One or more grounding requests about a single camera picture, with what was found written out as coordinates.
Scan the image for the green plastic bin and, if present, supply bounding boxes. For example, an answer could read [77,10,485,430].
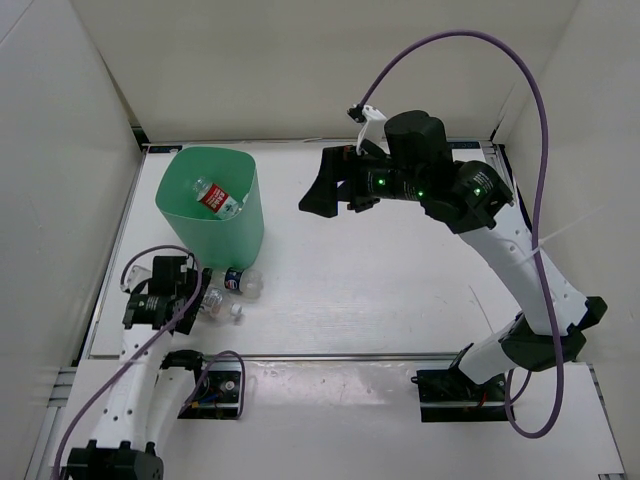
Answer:
[155,147,264,268]

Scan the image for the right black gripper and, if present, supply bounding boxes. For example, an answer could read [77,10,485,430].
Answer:
[299,144,428,220]

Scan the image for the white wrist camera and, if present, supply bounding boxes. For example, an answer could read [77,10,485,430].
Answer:
[347,104,387,155]
[120,265,152,294]

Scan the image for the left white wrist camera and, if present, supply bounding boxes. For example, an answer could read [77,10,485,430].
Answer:
[120,265,152,294]

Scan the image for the Pepsi label plastic bottle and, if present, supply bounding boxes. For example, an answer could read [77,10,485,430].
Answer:
[211,267,264,300]

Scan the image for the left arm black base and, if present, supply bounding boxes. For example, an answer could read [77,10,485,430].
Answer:
[178,350,247,420]

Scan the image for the red label plastic bottle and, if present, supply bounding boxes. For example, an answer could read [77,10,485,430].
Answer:
[192,177,241,220]

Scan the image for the blue white label clear bottle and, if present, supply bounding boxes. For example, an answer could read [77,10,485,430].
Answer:
[198,287,243,325]

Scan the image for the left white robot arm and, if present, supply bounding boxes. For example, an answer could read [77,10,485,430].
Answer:
[53,253,211,479]

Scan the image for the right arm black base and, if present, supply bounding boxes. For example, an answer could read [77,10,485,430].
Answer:
[410,361,508,423]

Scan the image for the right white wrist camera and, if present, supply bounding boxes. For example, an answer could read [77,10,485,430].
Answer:
[347,104,387,155]

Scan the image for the white cable tie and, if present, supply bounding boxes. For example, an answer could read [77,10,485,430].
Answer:
[537,203,613,262]

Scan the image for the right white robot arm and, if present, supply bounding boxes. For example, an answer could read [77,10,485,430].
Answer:
[299,110,607,400]

